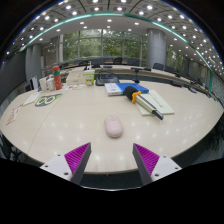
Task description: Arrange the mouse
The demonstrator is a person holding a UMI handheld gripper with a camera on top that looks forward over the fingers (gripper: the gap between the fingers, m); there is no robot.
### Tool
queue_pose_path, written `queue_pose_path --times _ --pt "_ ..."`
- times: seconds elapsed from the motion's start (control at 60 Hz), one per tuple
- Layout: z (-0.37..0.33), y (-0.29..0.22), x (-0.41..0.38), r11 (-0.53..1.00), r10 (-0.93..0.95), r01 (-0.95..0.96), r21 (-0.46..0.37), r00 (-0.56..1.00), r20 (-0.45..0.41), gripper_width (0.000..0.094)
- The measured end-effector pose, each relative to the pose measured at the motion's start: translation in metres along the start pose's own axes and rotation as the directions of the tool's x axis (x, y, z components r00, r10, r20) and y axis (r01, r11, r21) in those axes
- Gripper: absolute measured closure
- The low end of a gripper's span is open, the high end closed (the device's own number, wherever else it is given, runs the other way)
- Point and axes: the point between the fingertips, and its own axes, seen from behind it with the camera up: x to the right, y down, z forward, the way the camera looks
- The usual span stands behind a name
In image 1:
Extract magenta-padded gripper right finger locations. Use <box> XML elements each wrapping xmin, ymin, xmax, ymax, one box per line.
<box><xmin>132</xmin><ymin>142</ymin><xmax>183</xmax><ymax>186</ymax></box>

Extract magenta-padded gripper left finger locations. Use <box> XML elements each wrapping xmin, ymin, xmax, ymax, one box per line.
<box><xmin>39</xmin><ymin>142</ymin><xmax>92</xmax><ymax>185</ymax></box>

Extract pink computer mouse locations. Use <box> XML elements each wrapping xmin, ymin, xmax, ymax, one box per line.
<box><xmin>104</xmin><ymin>114</ymin><xmax>125</xmax><ymax>139</ymax></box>

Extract pale green booklet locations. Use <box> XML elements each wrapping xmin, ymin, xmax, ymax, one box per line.
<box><xmin>135</xmin><ymin>89</ymin><xmax>176</xmax><ymax>117</ymax></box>

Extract blue and white book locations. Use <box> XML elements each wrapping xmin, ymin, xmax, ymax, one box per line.
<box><xmin>104</xmin><ymin>82</ymin><xmax>150</xmax><ymax>97</ymax></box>

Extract red and white leaflet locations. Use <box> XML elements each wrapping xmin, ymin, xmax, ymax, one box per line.
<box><xmin>5</xmin><ymin>103</ymin><xmax>24</xmax><ymax>126</ymax></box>

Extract beige compartment tray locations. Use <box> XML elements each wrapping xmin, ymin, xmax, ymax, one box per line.
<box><xmin>65</xmin><ymin>71</ymin><xmax>86</xmax><ymax>86</ymax></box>

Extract red drink bottle green band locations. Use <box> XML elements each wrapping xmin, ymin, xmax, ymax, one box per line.
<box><xmin>52</xmin><ymin>65</ymin><xmax>63</xmax><ymax>91</ymax></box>

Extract green printed paper cup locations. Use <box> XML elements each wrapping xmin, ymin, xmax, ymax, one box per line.
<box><xmin>83</xmin><ymin>68</ymin><xmax>96</xmax><ymax>87</ymax></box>

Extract black conference microphone unit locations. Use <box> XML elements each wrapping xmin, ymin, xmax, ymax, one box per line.
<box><xmin>95</xmin><ymin>73</ymin><xmax>120</xmax><ymax>87</ymax></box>

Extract white standing panel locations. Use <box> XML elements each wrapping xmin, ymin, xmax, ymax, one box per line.
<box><xmin>30</xmin><ymin>76</ymin><xmax>39</xmax><ymax>91</ymax></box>

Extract dark office chairs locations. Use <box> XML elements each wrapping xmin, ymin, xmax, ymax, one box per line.
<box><xmin>61</xmin><ymin>57</ymin><xmax>209</xmax><ymax>93</ymax></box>

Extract ceiling lights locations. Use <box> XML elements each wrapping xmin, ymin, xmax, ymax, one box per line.
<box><xmin>6</xmin><ymin>0</ymin><xmax>223</xmax><ymax>69</ymax></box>

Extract handheld microphone orange ring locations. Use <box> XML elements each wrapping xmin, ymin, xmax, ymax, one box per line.
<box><xmin>123</xmin><ymin>85</ymin><xmax>165</xmax><ymax>121</ymax></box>

